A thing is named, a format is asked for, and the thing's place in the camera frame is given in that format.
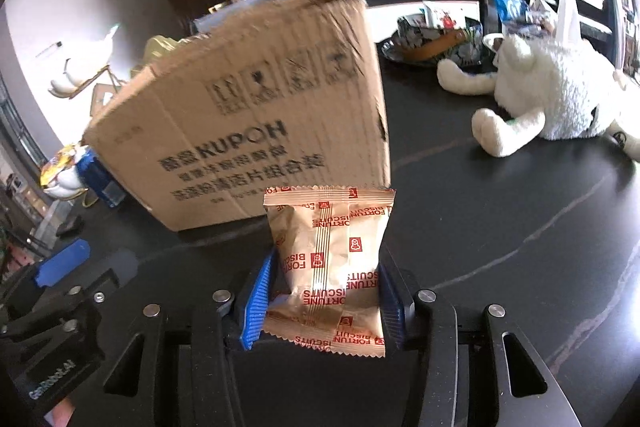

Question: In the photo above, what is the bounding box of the brown cardboard box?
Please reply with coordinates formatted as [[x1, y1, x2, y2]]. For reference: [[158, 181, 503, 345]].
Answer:
[[82, 0, 392, 233]]

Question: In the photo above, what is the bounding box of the white goose figurine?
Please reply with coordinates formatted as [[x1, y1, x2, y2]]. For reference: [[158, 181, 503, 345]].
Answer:
[[49, 24, 122, 98]]

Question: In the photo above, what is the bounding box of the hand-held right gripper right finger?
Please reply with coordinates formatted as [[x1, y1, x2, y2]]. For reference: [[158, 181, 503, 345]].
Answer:
[[377, 259, 584, 427]]

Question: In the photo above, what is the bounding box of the blue snack pack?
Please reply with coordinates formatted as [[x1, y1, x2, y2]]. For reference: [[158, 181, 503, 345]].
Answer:
[[79, 146, 127, 208]]

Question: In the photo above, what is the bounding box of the white plush toy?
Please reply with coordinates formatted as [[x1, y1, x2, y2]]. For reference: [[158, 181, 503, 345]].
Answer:
[[437, 34, 640, 158]]

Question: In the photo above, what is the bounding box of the clear plastic box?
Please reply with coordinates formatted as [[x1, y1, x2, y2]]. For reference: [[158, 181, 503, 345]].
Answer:
[[192, 0, 309, 34]]

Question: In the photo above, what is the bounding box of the blue packet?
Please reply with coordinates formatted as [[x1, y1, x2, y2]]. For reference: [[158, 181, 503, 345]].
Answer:
[[489, 0, 532, 26]]

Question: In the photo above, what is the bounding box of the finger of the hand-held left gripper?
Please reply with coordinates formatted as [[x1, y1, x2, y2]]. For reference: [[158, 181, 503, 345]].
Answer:
[[0, 249, 141, 341], [0, 238, 92, 308]]

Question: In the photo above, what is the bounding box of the tan biscuit packet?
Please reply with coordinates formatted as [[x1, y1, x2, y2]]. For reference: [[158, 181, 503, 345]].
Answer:
[[262, 186, 397, 360]]

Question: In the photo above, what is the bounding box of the pale green bag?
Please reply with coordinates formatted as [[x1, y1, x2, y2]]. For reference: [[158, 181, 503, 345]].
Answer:
[[144, 34, 182, 64]]

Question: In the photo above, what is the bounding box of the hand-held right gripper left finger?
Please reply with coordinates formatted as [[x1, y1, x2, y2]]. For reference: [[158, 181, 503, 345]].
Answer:
[[65, 249, 276, 427]]

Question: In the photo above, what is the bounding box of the yellow snack packet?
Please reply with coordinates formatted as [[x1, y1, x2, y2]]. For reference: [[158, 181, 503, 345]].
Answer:
[[39, 145, 84, 188]]

